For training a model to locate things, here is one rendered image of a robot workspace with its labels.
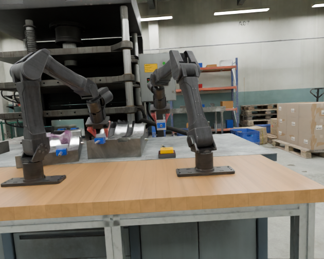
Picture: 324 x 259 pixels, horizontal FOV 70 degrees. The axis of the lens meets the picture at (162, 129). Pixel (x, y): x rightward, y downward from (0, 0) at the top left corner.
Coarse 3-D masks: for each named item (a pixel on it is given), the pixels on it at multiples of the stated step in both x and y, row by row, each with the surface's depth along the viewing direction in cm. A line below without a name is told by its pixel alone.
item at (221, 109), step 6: (180, 108) 458; (204, 108) 457; (210, 108) 457; (216, 108) 457; (222, 108) 457; (150, 114) 460; (216, 114) 520; (222, 114) 463; (216, 120) 522; (222, 120) 465; (216, 126) 523; (222, 126) 466; (216, 132) 524; (222, 132) 467
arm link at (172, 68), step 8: (176, 56) 86; (184, 56) 92; (192, 56) 89; (168, 64) 96; (176, 64) 84; (160, 72) 104; (168, 72) 98; (176, 72) 85; (200, 72) 87; (160, 80) 107; (168, 80) 108
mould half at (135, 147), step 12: (120, 132) 134; (144, 132) 136; (96, 144) 111; (108, 144) 111; (120, 144) 111; (132, 144) 111; (144, 144) 132; (96, 156) 112; (108, 156) 112; (120, 156) 112; (132, 156) 112
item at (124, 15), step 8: (120, 8) 175; (120, 16) 177; (128, 24) 178; (128, 32) 178; (24, 40) 243; (128, 40) 178; (136, 40) 244; (24, 48) 244; (136, 48) 244; (128, 56) 179; (128, 64) 179; (136, 64) 245; (128, 72) 180; (136, 72) 246; (136, 80) 247; (128, 88) 181; (136, 88) 248; (128, 96) 182; (136, 96) 250; (128, 104) 183; (136, 104) 251; (128, 120) 185
